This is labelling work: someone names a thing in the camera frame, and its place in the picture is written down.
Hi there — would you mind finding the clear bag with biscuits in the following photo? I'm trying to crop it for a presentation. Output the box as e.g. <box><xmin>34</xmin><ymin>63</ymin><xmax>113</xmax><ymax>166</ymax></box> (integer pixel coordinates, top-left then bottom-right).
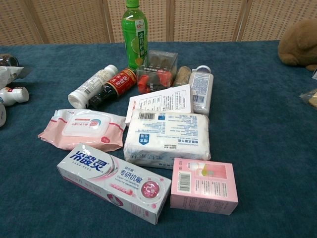
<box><xmin>299</xmin><ymin>88</ymin><xmax>317</xmax><ymax>110</ymax></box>

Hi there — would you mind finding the flat white cardboard box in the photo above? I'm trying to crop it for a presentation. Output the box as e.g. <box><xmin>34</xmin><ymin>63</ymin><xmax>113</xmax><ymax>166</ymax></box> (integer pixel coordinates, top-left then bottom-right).
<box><xmin>125</xmin><ymin>84</ymin><xmax>194</xmax><ymax>124</ymax></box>

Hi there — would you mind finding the clear white-capped bottle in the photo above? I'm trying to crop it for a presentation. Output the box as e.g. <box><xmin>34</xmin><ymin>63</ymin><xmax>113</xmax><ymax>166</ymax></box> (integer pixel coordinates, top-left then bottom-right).
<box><xmin>188</xmin><ymin>65</ymin><xmax>212</xmax><ymax>116</ymax></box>

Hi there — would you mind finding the white crumpled snack bag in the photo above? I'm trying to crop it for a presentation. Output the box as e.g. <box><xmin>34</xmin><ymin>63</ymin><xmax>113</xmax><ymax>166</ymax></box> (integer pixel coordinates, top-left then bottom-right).
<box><xmin>0</xmin><ymin>65</ymin><xmax>32</xmax><ymax>90</ymax></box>

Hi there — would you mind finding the white plastic drink bottle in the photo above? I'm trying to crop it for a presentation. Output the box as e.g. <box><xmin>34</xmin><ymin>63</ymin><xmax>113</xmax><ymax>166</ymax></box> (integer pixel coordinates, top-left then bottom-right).
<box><xmin>67</xmin><ymin>64</ymin><xmax>119</xmax><ymax>110</ymax></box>

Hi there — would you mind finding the white pink toothpaste box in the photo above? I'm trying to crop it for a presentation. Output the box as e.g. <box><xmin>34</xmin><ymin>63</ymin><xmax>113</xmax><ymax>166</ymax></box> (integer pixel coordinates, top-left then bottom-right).
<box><xmin>56</xmin><ymin>143</ymin><xmax>172</xmax><ymax>226</ymax></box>

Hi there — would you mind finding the small pink cardboard box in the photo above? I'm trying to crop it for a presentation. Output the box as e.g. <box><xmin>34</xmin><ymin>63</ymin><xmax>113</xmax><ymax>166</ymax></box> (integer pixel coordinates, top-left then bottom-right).
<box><xmin>170</xmin><ymin>157</ymin><xmax>239</xmax><ymax>216</ymax></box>

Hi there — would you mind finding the woven rattan folding screen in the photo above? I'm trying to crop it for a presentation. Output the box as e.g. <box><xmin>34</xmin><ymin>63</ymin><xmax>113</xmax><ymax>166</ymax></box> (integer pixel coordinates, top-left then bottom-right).
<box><xmin>0</xmin><ymin>0</ymin><xmax>317</xmax><ymax>46</ymax></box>

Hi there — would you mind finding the pink wet wipes pack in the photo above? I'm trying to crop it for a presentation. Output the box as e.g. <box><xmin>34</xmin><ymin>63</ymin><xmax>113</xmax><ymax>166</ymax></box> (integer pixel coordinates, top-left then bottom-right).
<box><xmin>38</xmin><ymin>108</ymin><xmax>127</xmax><ymax>152</ymax></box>

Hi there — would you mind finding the brown cork-textured cylinder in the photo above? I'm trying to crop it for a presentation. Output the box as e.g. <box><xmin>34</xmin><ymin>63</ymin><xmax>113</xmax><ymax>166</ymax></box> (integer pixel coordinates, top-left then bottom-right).
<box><xmin>172</xmin><ymin>65</ymin><xmax>192</xmax><ymax>88</ymax></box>

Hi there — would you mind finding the brown plush toy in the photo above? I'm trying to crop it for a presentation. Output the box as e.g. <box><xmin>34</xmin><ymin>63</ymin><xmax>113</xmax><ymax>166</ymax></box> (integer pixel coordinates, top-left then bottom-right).
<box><xmin>277</xmin><ymin>17</ymin><xmax>317</xmax><ymax>72</ymax></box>

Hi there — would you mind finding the white tissue pack blue print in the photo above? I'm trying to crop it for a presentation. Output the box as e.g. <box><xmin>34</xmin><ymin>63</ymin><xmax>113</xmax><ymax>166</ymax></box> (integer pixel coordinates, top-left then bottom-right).
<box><xmin>123</xmin><ymin>109</ymin><xmax>211</xmax><ymax>170</ymax></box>

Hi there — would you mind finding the dark soy sauce bottle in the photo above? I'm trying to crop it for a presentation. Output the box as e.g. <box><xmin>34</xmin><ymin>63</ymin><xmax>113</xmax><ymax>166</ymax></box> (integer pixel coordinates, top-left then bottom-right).
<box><xmin>88</xmin><ymin>68</ymin><xmax>137</xmax><ymax>109</ymax></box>

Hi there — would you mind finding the clear box with orange items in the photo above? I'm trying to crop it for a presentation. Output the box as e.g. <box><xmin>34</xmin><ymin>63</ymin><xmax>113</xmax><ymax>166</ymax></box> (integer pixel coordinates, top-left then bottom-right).
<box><xmin>136</xmin><ymin>50</ymin><xmax>179</xmax><ymax>94</ymax></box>

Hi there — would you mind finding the small white yogurt bottle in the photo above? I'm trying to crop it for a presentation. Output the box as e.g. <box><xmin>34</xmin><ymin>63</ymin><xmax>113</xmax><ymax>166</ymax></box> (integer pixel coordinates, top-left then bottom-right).
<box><xmin>0</xmin><ymin>86</ymin><xmax>30</xmax><ymax>107</ymax></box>

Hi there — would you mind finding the green lime drink bottle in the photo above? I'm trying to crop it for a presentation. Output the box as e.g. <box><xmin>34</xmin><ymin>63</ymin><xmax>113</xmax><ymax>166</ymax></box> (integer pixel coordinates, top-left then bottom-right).
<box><xmin>121</xmin><ymin>0</ymin><xmax>149</xmax><ymax>71</ymax></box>

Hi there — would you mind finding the white rounded container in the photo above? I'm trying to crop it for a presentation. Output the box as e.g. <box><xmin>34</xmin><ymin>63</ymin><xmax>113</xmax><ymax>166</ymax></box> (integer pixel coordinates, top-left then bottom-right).
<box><xmin>0</xmin><ymin>103</ymin><xmax>7</xmax><ymax>128</ymax></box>

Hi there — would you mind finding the dark glass jar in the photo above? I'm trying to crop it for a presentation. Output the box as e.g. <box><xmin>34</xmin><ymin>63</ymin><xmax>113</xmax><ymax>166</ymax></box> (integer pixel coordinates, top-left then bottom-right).
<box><xmin>0</xmin><ymin>54</ymin><xmax>19</xmax><ymax>67</ymax></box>

